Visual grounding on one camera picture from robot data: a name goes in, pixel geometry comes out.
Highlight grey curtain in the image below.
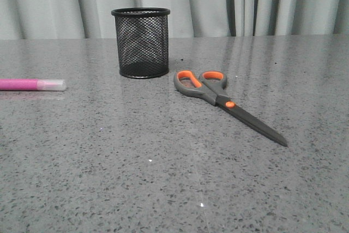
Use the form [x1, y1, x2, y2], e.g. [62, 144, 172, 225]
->
[1, 0, 348, 40]

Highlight grey orange scissors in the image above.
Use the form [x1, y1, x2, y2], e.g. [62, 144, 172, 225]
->
[173, 70, 287, 147]

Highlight pink highlighter pen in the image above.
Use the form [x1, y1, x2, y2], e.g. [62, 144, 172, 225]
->
[1, 79, 67, 91]

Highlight black mesh pen cup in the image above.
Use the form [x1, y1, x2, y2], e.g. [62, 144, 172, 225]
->
[111, 8, 170, 79]

